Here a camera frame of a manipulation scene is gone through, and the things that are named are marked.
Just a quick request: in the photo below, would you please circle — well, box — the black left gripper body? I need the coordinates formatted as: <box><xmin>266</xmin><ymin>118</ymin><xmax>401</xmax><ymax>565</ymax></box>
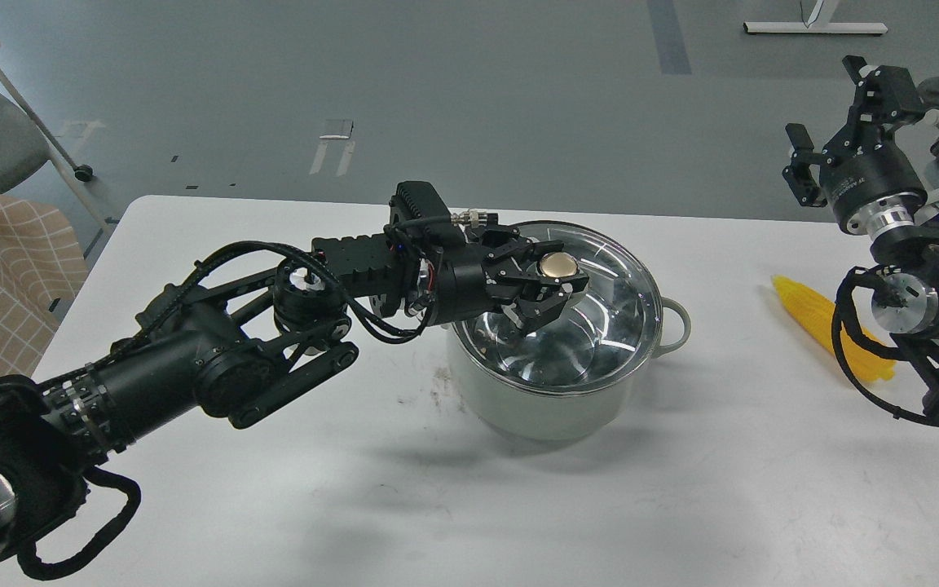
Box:
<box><xmin>422</xmin><ymin>227</ymin><xmax>554</xmax><ymax>324</ymax></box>

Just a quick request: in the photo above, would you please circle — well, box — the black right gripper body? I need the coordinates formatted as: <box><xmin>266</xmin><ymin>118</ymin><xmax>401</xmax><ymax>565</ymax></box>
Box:
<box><xmin>785</xmin><ymin>55</ymin><xmax>927</xmax><ymax>235</ymax></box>

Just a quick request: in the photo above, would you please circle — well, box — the glass pot lid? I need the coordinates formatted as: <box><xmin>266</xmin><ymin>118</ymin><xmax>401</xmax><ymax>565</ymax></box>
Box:
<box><xmin>451</xmin><ymin>222</ymin><xmax>662</xmax><ymax>395</ymax></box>

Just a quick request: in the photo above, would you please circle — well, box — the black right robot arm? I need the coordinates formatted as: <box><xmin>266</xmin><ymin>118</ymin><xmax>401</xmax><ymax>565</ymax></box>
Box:
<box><xmin>782</xmin><ymin>55</ymin><xmax>939</xmax><ymax>427</ymax></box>

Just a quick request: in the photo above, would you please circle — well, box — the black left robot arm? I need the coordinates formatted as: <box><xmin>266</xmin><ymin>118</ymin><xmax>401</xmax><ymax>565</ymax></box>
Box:
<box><xmin>0</xmin><ymin>181</ymin><xmax>589</xmax><ymax>580</ymax></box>

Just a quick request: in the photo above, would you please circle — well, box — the pale green steel pot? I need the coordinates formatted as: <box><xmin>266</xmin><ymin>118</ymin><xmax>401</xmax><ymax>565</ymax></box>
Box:
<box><xmin>447</xmin><ymin>220</ymin><xmax>692</xmax><ymax>443</ymax></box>

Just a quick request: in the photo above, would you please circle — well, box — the yellow toy corn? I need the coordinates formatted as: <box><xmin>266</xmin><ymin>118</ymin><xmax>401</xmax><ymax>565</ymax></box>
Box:
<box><xmin>771</xmin><ymin>276</ymin><xmax>898</xmax><ymax>384</ymax></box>

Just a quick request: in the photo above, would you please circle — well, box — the white desk leg base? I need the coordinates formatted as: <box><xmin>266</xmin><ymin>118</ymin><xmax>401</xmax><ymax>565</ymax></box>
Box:
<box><xmin>742</xmin><ymin>1</ymin><xmax>889</xmax><ymax>37</ymax></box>

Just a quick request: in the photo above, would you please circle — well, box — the beige checkered cloth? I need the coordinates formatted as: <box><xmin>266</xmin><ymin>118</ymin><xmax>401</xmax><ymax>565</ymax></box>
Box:
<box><xmin>0</xmin><ymin>194</ymin><xmax>88</xmax><ymax>377</ymax></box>

